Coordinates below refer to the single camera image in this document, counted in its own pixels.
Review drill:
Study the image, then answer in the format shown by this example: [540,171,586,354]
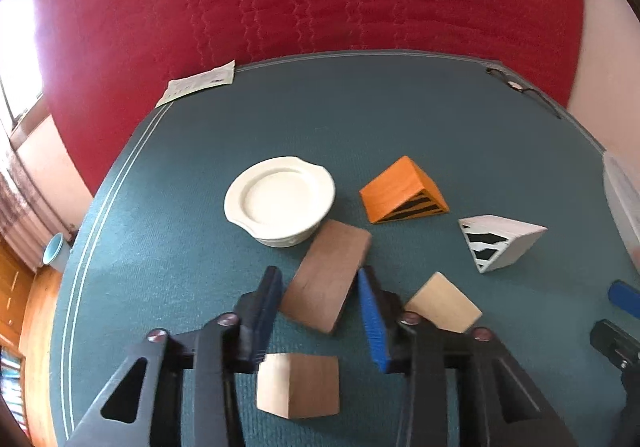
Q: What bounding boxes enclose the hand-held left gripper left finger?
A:
[65,265,284,447]

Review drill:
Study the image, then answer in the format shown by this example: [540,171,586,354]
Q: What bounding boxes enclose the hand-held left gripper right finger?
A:
[356,265,581,447]

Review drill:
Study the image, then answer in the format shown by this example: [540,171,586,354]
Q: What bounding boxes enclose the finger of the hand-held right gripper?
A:
[607,279,640,320]
[589,319,640,378]

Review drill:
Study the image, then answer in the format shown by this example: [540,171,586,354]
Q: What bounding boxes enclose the long wooden block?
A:
[279,220,373,334]

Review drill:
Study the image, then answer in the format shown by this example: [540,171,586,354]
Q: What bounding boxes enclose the clear plastic container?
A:
[602,151,640,273]

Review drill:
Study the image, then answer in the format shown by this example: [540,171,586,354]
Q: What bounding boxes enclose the white ceramic dish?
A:
[224,156,336,248]

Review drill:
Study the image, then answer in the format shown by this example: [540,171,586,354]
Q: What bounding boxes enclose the orange tiger-striped wedge block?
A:
[359,156,449,224]

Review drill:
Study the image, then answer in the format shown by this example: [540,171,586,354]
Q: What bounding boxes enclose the natural wooden block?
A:
[256,353,341,420]
[404,272,483,334]

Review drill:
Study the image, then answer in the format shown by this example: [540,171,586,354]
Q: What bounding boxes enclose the white zebra-striped wedge block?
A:
[459,214,548,274]

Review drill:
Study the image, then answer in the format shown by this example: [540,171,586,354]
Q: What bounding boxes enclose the light blue wastebasket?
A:
[42,233,71,273]

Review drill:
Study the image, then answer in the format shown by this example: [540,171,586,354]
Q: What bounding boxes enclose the paper leaflet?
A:
[155,60,237,109]

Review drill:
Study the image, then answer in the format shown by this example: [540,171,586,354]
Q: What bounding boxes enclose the eyeglasses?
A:
[486,68,563,120]

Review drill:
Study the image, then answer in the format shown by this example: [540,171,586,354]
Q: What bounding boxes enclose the wooden door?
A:
[0,239,36,358]

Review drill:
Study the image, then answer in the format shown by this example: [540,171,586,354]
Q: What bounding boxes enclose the bookshelf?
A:
[0,347,26,428]

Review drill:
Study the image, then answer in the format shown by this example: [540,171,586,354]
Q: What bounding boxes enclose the patterned curtain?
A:
[0,127,76,273]

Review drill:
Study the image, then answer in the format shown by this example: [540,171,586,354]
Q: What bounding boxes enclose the window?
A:
[0,0,46,128]

